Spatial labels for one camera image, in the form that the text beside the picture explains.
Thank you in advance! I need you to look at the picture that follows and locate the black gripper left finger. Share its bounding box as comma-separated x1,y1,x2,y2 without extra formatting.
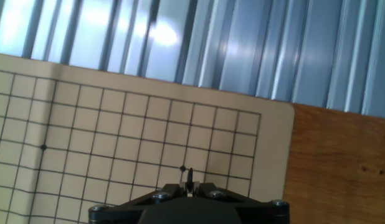
88,182,190,224

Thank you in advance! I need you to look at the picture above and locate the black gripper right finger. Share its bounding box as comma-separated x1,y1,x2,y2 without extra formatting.
192,182,290,224

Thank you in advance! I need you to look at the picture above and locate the tan paper Go board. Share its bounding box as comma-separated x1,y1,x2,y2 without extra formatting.
0,52,295,224

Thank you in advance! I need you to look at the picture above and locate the wood grain table sheet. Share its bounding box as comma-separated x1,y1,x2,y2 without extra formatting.
281,102,385,224

